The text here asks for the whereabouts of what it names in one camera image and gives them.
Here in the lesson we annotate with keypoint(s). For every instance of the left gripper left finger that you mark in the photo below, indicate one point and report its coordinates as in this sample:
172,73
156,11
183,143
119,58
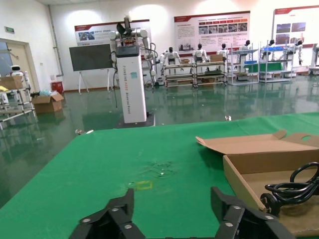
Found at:
117,219

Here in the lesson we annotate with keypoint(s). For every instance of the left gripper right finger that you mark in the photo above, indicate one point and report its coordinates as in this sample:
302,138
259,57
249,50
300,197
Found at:
239,221

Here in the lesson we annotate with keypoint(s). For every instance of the empty open cardboard box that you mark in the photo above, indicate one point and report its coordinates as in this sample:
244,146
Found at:
261,159

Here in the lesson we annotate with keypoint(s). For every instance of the open cardboard box on floor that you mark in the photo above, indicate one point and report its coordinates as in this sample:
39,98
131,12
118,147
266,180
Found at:
47,104

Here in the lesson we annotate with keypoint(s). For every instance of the red floor box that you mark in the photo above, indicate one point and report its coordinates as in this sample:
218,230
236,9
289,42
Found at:
57,87

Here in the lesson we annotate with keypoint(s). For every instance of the small cardboard box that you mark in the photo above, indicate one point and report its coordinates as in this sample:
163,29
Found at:
216,58
185,61

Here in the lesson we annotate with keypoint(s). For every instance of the cardboard box on rack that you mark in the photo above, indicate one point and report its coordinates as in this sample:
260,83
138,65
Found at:
10,83

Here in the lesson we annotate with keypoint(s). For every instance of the small white scrap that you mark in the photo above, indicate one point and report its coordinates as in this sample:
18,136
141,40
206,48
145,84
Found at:
162,173

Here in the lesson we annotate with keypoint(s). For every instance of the white pipe rack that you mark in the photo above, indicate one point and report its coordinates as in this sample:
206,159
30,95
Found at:
17,116

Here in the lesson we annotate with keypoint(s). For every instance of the teal plastic bag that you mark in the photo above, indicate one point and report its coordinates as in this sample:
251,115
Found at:
46,92

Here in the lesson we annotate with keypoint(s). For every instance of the white shelf rack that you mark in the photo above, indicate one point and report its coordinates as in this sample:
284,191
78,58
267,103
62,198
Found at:
243,51
275,80
314,59

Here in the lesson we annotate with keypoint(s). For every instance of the green panel on shelf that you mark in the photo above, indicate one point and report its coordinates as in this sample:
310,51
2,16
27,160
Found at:
270,67

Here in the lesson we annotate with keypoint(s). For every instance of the blue plastic bin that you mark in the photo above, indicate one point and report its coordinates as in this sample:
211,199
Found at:
250,62
272,49

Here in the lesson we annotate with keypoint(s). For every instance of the metal workbench rack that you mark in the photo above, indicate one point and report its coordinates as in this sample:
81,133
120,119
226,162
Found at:
178,66
210,63

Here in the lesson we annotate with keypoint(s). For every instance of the black display on stand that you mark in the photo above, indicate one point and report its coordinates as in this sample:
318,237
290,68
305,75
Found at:
89,57

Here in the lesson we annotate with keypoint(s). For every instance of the white black humanoid robot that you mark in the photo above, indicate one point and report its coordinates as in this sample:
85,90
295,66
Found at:
171,56
245,47
223,51
299,43
271,42
199,53

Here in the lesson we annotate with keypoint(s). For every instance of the small white round-head robot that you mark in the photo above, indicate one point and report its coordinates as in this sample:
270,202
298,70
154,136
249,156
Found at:
16,68

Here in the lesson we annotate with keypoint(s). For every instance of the cream door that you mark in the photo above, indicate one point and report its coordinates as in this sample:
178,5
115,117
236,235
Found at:
22,59

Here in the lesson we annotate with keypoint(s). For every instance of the green exit sign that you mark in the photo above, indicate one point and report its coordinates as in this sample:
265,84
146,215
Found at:
9,30

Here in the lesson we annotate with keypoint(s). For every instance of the white wall pipe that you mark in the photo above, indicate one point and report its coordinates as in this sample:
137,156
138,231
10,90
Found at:
56,47

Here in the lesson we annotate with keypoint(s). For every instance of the red white wall poster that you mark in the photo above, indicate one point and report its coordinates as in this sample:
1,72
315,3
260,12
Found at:
211,39
99,32
309,20

